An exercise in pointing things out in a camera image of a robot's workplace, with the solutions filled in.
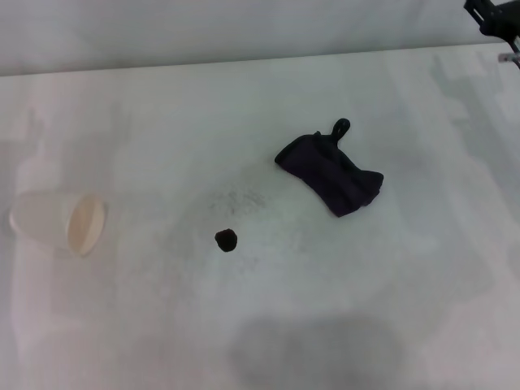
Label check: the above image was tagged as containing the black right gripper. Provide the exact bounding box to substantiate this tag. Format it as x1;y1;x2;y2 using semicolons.
464;0;520;45

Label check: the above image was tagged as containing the dark purple rag with loop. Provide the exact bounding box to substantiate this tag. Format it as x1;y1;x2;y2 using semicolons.
274;117;385;219

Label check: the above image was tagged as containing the white paper cup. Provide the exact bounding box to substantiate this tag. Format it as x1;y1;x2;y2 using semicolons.
8;190;110;259

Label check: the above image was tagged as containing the small black lump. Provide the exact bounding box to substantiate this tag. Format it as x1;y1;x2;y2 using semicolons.
214;228;238;254

